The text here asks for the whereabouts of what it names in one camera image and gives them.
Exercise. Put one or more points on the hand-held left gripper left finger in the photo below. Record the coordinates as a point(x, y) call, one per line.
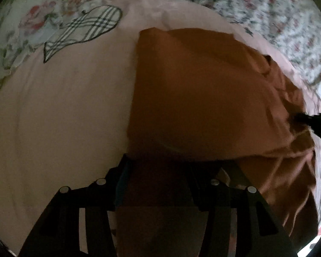
point(122, 182)

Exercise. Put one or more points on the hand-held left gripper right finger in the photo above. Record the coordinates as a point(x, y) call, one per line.
point(203, 192)

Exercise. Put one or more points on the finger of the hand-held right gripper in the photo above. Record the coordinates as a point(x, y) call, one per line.
point(314, 124)

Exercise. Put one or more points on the orange garment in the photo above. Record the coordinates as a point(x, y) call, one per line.
point(203, 99)

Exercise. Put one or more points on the pink heart print bed sheet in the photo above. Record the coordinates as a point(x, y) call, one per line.
point(58, 117)

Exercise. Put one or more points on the small flower print quilt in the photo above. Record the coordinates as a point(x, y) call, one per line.
point(256, 8)

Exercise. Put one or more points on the rose print ruffled pillow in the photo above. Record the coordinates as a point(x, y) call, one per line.
point(29, 29)

